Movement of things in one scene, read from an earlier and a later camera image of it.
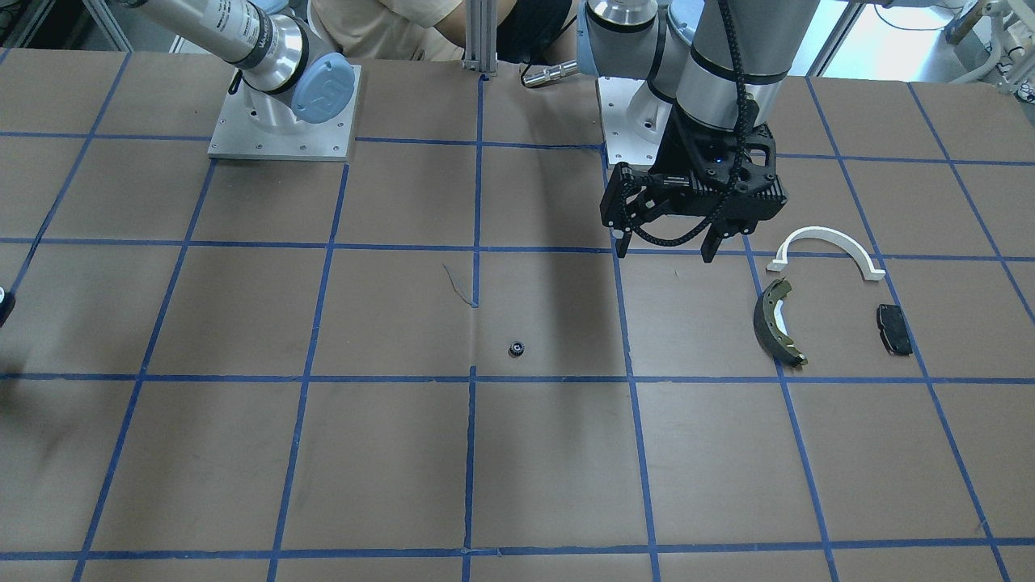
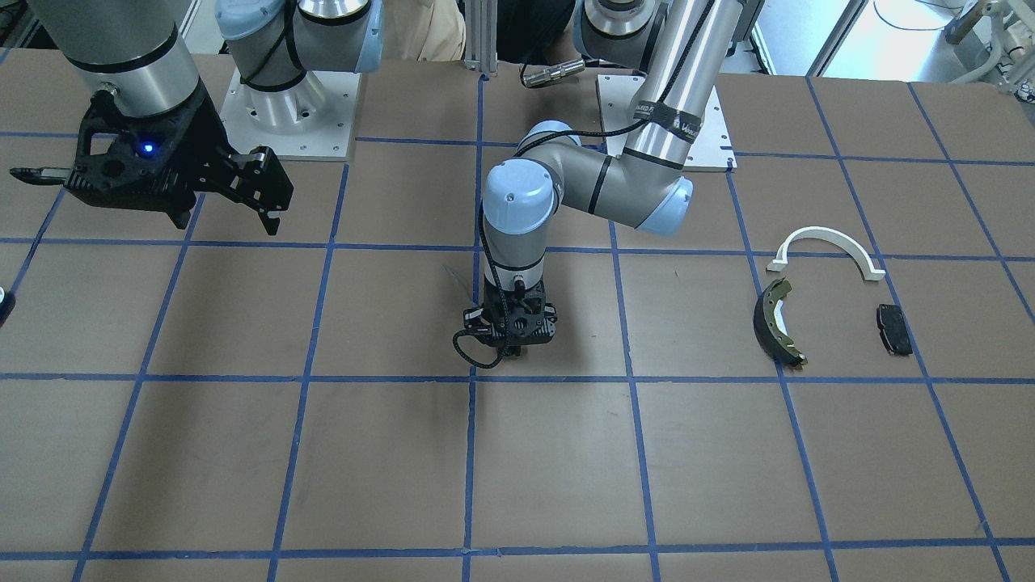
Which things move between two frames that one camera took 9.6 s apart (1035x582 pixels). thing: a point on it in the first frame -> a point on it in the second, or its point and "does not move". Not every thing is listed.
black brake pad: x=893 y=330 does not move
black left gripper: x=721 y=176 -> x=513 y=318
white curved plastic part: x=870 y=273 does not move
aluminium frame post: x=481 y=22 does not move
